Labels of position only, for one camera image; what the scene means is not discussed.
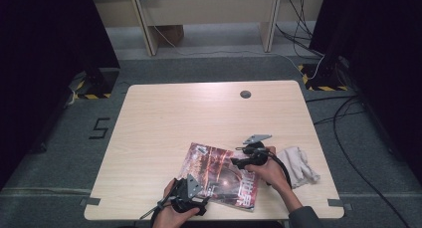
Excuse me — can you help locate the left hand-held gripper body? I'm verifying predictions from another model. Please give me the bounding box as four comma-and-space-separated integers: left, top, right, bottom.
170, 173, 209, 215

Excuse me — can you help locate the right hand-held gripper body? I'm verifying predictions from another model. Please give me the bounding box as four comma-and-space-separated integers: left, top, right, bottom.
235, 133, 273, 168

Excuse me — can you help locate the illustrated magazine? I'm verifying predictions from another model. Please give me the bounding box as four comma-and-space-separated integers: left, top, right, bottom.
178, 141, 261, 213

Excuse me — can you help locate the white quilted cloth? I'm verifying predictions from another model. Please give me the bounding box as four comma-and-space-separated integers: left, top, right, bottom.
277, 145, 321, 190

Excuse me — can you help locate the person's right hand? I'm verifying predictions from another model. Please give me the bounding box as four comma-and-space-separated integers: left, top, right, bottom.
244, 146, 290, 193

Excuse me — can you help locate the person's left hand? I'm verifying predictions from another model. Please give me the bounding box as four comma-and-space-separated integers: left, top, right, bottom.
152, 178, 201, 228

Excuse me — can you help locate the grey tape piece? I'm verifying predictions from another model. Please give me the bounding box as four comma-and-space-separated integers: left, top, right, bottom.
79, 196, 102, 207
327, 198, 353, 212

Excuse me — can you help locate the black stand with striped base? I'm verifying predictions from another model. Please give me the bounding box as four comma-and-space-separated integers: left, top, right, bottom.
298, 53, 349, 93
68, 67, 120, 101

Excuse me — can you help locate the brown cardboard box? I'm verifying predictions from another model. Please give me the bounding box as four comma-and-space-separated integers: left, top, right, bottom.
155, 24, 185, 47

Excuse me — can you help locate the beige desk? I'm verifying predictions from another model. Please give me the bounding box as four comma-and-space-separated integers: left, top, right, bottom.
89, 0, 327, 58

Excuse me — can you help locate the black curtain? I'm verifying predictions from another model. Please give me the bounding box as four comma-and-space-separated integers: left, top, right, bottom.
308, 0, 422, 186
0, 0, 120, 189

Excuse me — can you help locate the left hand-held gripper cable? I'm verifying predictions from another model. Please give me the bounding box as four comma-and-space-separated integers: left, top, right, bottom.
138, 194, 174, 222

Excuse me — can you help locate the hand-held gripper cable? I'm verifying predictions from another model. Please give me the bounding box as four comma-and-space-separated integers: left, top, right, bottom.
265, 150, 293, 190
138, 194, 174, 222

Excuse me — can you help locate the right hand-held gripper cable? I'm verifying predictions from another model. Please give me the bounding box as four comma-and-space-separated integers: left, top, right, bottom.
265, 150, 293, 190

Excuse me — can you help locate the long black floor cable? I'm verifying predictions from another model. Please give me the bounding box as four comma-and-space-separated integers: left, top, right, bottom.
332, 96, 412, 228

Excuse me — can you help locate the short black floor cable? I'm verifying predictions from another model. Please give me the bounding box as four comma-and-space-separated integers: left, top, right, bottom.
305, 94, 359, 104
313, 110, 366, 126

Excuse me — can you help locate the long white floor cable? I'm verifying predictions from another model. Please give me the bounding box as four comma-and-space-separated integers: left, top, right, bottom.
140, 0, 326, 82

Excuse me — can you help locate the bundle of black cables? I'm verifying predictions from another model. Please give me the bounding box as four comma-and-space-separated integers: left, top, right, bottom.
274, 0, 325, 61

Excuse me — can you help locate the short white cable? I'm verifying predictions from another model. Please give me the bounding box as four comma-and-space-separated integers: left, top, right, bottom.
66, 88, 78, 107

